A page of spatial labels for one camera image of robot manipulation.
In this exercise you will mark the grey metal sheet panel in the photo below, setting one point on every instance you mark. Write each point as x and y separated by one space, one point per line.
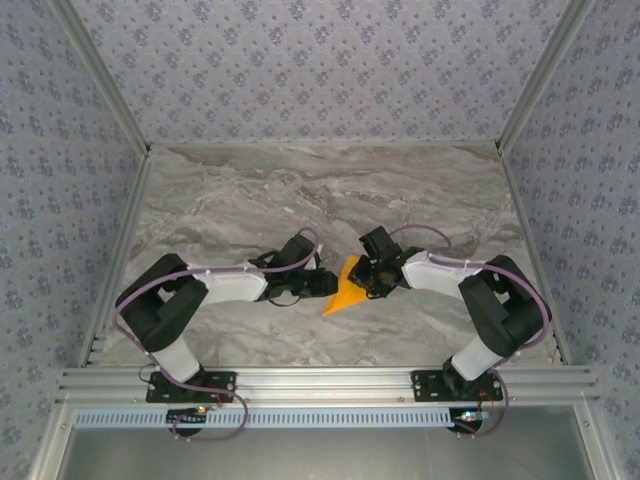
320 455

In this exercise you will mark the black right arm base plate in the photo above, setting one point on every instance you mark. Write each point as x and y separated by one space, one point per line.
425 387

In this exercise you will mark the aluminium frame post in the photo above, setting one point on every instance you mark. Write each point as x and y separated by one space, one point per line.
102 75
542 75

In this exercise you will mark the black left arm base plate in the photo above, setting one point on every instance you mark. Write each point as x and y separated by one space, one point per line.
225 387

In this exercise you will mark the aluminium side rail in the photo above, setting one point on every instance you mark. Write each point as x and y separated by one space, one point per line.
534 260
116 260

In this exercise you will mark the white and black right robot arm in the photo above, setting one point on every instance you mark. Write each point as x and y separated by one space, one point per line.
472 357

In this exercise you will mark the aluminium cross rail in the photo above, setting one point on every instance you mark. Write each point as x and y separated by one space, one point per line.
325 385

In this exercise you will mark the orange cloth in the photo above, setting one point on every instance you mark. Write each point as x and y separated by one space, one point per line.
345 300

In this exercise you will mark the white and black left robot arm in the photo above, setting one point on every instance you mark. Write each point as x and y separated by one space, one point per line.
175 357

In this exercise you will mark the small black adapter board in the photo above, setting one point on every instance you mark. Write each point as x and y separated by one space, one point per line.
187 416
470 416

